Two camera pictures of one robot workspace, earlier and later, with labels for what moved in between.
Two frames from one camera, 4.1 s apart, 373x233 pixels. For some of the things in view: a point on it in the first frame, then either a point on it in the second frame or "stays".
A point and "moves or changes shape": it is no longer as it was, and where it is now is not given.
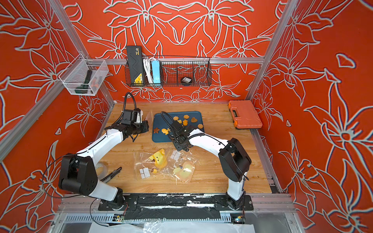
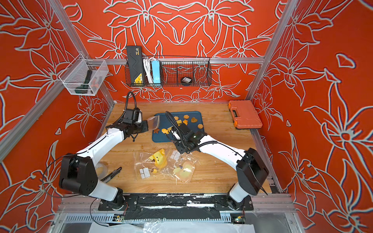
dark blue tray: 162,121 stays
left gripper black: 145,126 stays
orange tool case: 244,114 stays
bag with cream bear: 150,118 moves or changes shape
